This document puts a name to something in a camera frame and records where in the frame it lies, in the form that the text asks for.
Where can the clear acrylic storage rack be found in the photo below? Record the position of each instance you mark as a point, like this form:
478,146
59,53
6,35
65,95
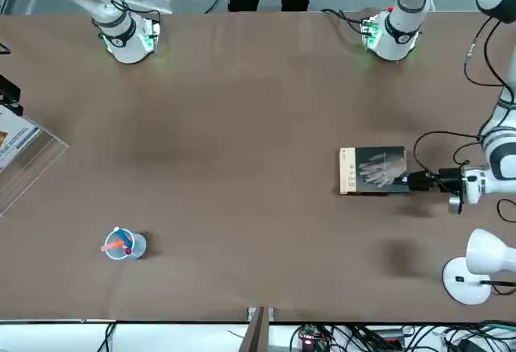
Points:
44,154

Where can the circuit board red light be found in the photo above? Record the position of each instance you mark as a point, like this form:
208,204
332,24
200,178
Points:
308,338

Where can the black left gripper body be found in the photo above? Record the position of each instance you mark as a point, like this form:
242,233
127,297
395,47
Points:
450,179

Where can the red-capped marker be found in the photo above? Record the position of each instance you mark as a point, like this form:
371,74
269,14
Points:
113,245

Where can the aluminium frame post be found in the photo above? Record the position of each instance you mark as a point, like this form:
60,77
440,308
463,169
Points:
256,332

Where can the white desk lamp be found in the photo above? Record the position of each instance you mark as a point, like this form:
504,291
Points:
483,251

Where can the dark book with hand picture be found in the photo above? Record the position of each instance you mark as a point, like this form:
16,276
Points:
375,168

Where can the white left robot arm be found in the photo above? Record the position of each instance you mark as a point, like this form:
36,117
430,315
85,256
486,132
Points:
403,34

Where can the blue pen white cap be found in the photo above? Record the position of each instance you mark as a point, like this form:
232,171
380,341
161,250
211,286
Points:
126,239

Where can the clear plastic pen cup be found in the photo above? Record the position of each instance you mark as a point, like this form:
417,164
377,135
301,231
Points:
135,245

